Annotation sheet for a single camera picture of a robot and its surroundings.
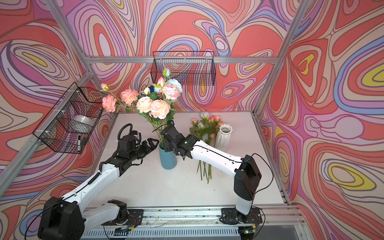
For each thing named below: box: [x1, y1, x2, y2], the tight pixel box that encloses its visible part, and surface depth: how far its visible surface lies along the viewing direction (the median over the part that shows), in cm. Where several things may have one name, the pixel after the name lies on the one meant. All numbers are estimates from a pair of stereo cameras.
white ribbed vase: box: [215, 124, 233, 152], surface depth 84 cm
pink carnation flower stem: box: [100, 83, 140, 113], surface depth 63 cm
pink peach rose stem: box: [162, 84, 181, 103], surface depth 54 cm
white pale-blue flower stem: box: [163, 68, 183, 93], surface depth 58 cm
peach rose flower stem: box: [136, 96, 162, 145], surface depth 59 cm
